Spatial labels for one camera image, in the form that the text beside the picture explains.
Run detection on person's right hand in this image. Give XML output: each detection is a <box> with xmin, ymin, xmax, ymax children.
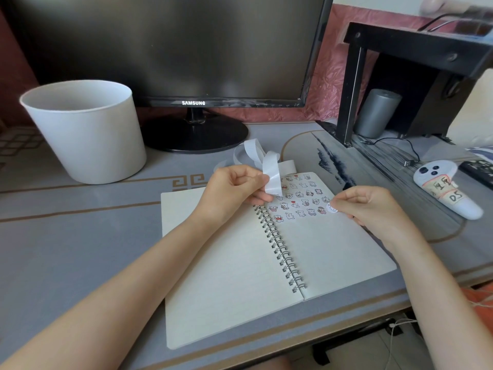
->
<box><xmin>330</xmin><ymin>185</ymin><xmax>426</xmax><ymax>255</ymax></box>

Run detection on person's left hand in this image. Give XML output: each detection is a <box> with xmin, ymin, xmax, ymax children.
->
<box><xmin>192</xmin><ymin>164</ymin><xmax>275</xmax><ymax>227</ymax></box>

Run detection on white sticker strip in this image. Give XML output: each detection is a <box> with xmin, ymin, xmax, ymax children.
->
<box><xmin>214</xmin><ymin>138</ymin><xmax>296</xmax><ymax>197</ymax></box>

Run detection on cream spiral notebook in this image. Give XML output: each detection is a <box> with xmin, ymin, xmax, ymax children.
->
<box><xmin>160</xmin><ymin>172</ymin><xmax>397</xmax><ymax>350</ymax></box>

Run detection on person's right forearm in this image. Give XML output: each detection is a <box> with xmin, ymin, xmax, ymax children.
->
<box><xmin>396</xmin><ymin>233</ymin><xmax>493</xmax><ymax>370</ymax></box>

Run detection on person's left forearm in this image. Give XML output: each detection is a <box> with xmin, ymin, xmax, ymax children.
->
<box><xmin>0</xmin><ymin>213</ymin><xmax>228</xmax><ymax>370</ymax></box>

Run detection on person's right leg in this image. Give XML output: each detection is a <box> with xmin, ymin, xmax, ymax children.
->
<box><xmin>254</xmin><ymin>354</ymin><xmax>293</xmax><ymax>370</ymax></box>

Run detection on white labelled VR controller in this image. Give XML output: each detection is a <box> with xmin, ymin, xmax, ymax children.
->
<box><xmin>414</xmin><ymin>160</ymin><xmax>484</xmax><ymax>220</ymax></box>

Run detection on grey cylindrical speaker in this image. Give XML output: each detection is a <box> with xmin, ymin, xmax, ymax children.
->
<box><xmin>354</xmin><ymin>88</ymin><xmax>403</xmax><ymax>139</ymax></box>

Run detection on blue striped cloth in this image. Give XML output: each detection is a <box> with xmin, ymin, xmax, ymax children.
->
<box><xmin>466</xmin><ymin>145</ymin><xmax>493</xmax><ymax>162</ymax></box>

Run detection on orange woven bag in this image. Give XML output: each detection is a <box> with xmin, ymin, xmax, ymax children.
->
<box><xmin>462</xmin><ymin>287</ymin><xmax>493</xmax><ymax>328</ymax></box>

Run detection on white plastic waste bin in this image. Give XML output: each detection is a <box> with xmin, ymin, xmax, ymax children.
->
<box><xmin>20</xmin><ymin>80</ymin><xmax>147</xmax><ymax>184</ymax></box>

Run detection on grey patterned desk mat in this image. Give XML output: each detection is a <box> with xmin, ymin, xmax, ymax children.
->
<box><xmin>0</xmin><ymin>121</ymin><xmax>493</xmax><ymax>370</ymax></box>

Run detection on black computer monitor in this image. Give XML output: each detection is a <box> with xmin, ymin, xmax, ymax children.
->
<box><xmin>0</xmin><ymin>0</ymin><xmax>335</xmax><ymax>154</ymax></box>

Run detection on black cable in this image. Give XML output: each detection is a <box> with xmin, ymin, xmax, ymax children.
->
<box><xmin>363</xmin><ymin>136</ymin><xmax>421</xmax><ymax>168</ymax></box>

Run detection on black shelf frame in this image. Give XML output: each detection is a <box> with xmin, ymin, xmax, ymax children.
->
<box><xmin>315</xmin><ymin>22</ymin><xmax>493</xmax><ymax>147</ymax></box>

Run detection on thin white cable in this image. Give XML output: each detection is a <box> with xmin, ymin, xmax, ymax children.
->
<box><xmin>386</xmin><ymin>296</ymin><xmax>493</xmax><ymax>370</ymax></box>

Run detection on black desk frame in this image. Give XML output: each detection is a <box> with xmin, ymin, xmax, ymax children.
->
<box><xmin>312</xmin><ymin>344</ymin><xmax>330</xmax><ymax>366</ymax></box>

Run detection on black wire frame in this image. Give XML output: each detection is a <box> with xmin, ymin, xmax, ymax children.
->
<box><xmin>418</xmin><ymin>12</ymin><xmax>482</xmax><ymax>33</ymax></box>

